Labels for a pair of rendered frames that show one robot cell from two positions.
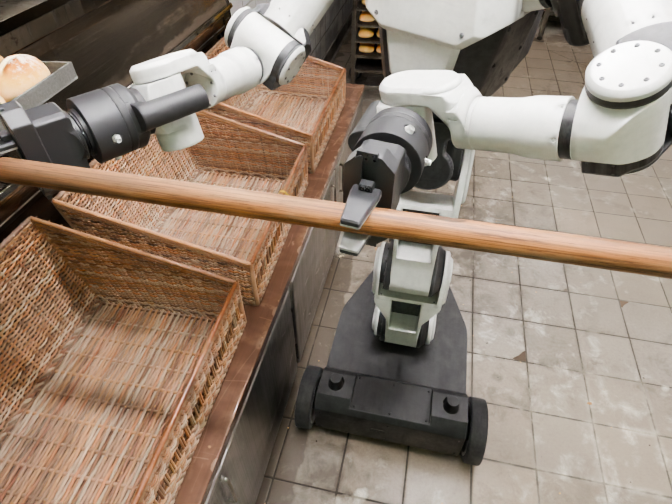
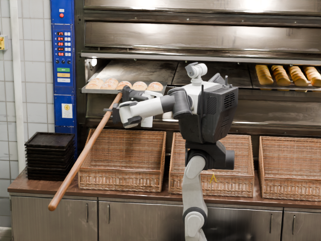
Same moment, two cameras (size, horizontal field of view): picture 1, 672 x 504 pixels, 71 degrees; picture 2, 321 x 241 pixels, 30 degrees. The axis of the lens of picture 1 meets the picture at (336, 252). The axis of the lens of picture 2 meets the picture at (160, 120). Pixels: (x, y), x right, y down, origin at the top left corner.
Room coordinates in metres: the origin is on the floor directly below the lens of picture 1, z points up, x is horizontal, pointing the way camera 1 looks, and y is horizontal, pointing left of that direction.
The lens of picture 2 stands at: (0.27, -3.38, 2.17)
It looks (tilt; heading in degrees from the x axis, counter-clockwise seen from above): 17 degrees down; 83
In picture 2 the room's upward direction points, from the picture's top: 1 degrees clockwise
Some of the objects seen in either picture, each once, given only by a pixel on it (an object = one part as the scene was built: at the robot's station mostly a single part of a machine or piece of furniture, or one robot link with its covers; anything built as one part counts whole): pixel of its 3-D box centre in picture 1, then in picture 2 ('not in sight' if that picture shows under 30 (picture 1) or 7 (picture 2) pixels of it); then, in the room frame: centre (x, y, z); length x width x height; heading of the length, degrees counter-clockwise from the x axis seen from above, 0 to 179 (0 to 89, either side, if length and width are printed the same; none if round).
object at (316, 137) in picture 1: (269, 95); (301, 167); (1.68, 0.25, 0.72); 0.56 x 0.49 x 0.28; 168
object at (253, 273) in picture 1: (203, 190); (211, 163); (1.09, 0.38, 0.72); 0.56 x 0.49 x 0.28; 169
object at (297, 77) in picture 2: not in sight; (288, 73); (1.79, 0.95, 1.21); 0.61 x 0.48 x 0.06; 78
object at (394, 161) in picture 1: (383, 174); (123, 114); (0.47, -0.06, 1.20); 0.12 x 0.10 x 0.13; 160
